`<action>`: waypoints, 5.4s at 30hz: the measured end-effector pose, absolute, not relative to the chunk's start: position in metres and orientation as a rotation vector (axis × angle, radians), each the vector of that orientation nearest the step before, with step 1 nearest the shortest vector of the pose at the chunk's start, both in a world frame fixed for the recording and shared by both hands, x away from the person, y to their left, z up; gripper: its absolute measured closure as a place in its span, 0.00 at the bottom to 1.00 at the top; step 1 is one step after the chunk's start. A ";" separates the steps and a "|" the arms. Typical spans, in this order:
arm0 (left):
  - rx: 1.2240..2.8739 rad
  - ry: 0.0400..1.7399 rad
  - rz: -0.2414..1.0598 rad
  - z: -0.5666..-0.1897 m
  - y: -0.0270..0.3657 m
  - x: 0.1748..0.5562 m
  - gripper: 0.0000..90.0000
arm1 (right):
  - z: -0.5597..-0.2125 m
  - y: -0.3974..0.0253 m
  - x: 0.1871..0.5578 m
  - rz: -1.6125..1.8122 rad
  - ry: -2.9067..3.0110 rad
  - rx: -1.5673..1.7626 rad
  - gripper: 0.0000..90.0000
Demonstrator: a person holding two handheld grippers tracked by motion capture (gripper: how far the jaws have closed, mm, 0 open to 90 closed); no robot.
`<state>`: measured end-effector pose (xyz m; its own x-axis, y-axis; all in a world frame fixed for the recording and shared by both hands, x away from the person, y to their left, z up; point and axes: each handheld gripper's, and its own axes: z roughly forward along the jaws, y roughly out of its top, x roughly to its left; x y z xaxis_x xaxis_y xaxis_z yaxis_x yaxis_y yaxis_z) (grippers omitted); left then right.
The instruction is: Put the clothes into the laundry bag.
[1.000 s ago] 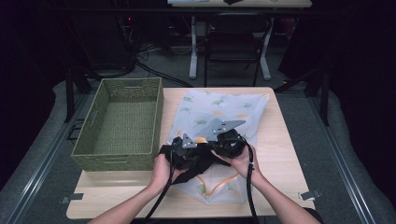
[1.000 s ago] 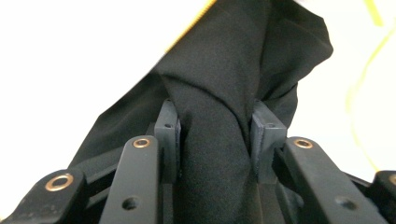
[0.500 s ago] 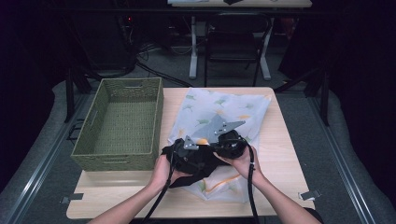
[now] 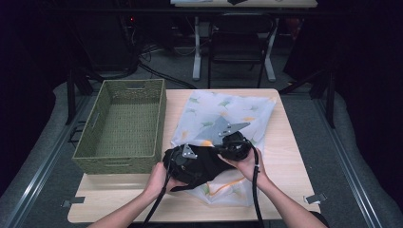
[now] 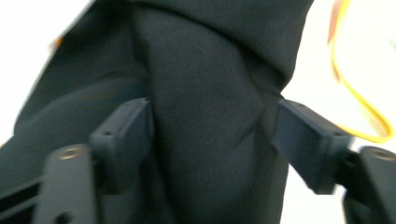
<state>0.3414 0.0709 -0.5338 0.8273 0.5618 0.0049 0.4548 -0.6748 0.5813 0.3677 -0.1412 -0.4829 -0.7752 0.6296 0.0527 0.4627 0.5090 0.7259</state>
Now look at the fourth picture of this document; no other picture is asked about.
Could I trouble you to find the white leaf-print mesh laundry bag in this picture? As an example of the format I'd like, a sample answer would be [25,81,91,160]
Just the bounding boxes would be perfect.
[170,89,278,207]

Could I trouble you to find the black chair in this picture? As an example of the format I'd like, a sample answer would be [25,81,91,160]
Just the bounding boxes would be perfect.
[206,12,276,90]

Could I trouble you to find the green woven basket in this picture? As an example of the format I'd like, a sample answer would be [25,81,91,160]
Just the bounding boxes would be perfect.
[71,78,168,176]

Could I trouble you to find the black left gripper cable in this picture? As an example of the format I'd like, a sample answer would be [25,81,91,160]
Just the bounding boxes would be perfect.
[140,172,173,228]

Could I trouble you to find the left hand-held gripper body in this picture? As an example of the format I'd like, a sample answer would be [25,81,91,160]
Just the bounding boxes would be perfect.
[163,142,199,186]

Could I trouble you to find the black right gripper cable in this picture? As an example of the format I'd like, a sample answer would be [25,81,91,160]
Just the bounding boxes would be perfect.
[248,143,266,228]

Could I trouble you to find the white-legged background table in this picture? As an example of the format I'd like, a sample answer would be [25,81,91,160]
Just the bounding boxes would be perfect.
[170,0,318,83]

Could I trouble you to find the person's right hand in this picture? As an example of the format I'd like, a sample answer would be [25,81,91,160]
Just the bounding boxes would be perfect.
[218,146,271,190]

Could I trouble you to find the person's left hand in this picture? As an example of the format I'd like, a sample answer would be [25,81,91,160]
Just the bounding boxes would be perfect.
[144,161,188,200]

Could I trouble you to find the grey metal floor rail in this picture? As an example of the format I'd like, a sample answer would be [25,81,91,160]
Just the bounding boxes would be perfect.
[3,94,93,228]
[313,97,385,228]

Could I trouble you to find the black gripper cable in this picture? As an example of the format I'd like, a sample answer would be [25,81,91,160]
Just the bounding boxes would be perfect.
[140,172,173,228]
[248,143,266,228]

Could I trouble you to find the black metal stand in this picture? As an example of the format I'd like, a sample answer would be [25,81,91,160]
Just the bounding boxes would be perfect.
[64,66,96,126]
[278,66,337,129]

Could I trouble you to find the black cloth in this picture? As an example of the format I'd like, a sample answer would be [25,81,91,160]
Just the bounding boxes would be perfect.
[163,142,238,193]

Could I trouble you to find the black floor cables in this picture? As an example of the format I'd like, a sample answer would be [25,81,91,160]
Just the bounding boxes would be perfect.
[136,44,198,90]

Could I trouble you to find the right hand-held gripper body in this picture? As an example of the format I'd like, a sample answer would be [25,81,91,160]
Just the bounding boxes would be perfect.
[218,121,254,162]

